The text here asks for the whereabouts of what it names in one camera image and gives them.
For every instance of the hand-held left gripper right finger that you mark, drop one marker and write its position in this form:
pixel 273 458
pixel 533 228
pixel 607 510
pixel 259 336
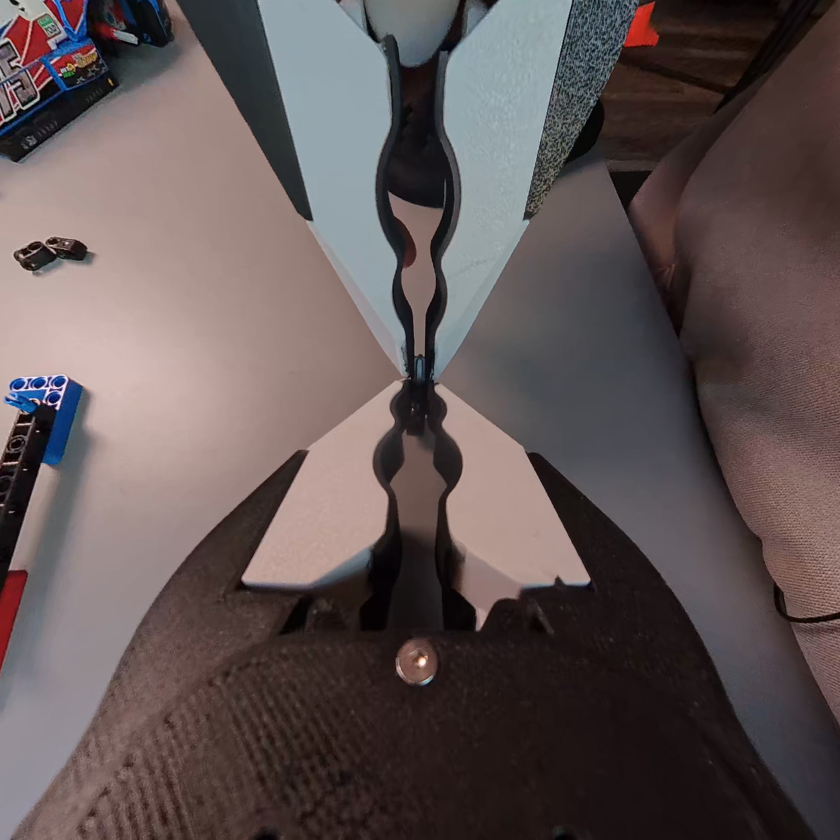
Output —
pixel 518 525

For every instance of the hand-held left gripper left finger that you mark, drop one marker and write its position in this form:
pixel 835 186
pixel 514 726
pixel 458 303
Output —
pixel 315 525

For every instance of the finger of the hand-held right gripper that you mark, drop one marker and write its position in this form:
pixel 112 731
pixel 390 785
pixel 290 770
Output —
pixel 328 164
pixel 505 164

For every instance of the small black lego axle assembly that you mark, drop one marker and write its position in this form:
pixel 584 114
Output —
pixel 418 420

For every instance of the black lego connector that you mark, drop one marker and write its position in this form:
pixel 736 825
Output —
pixel 69 246
pixel 29 256

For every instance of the blue white red lego car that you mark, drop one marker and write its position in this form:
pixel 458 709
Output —
pixel 39 85

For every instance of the black blue red lego beam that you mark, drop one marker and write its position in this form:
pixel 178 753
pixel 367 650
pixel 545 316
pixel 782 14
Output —
pixel 62 420

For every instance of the person's right hand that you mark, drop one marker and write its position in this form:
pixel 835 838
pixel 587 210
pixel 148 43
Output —
pixel 410 248

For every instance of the orange traffic cone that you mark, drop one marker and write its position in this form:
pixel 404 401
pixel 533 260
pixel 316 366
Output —
pixel 643 29

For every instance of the black tripod stand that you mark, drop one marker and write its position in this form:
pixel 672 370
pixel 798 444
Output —
pixel 768 52

